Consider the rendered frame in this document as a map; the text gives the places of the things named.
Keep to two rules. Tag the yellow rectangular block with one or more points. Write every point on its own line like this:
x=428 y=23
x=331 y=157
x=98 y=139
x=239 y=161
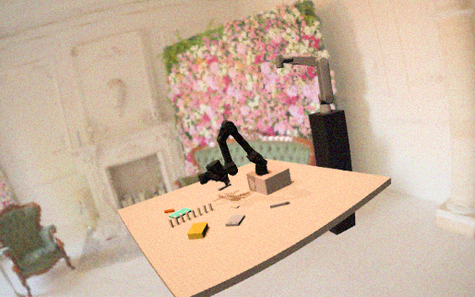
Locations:
x=198 y=230

